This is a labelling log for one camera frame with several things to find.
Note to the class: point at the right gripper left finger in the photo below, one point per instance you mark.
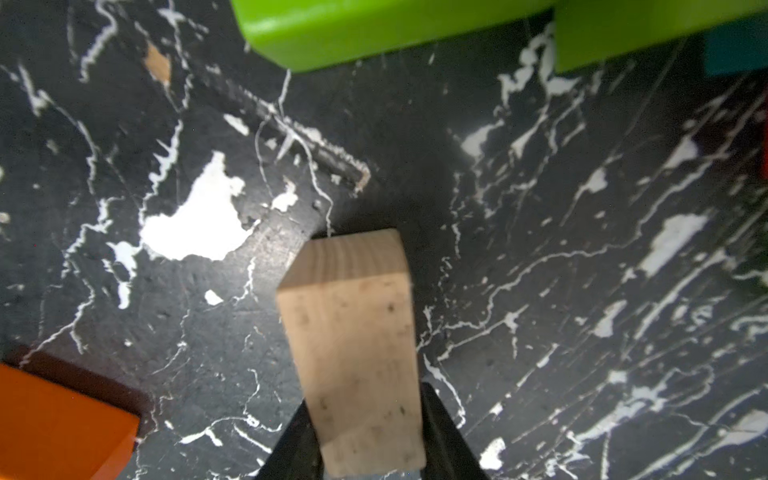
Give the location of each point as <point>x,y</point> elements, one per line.
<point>296,456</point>

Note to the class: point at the orange block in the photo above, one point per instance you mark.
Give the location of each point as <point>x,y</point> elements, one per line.
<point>52,432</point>

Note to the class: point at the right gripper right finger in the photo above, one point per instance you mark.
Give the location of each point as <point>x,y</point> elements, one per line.
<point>448,456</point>

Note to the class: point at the natural wood block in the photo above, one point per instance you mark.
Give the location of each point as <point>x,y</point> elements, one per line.
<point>347,310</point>

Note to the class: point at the green block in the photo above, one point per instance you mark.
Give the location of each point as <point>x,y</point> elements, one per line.
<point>593,31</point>
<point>307,35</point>

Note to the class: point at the teal triangle block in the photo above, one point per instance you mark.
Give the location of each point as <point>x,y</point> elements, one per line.
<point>738,46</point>

